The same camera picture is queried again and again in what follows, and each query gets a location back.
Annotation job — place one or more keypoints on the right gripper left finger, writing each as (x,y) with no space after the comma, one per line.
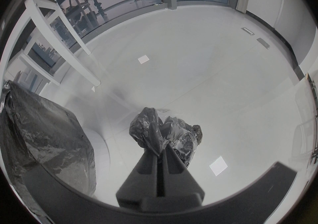
(141,180)

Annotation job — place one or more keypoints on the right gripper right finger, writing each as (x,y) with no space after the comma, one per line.
(178,180)

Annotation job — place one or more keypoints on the black plastic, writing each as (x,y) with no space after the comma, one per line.
(174,133)

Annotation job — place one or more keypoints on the black plastic bag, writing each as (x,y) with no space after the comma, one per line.
(49,138)

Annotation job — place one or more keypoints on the grey white-legged chair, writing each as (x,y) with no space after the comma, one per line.
(70,53)

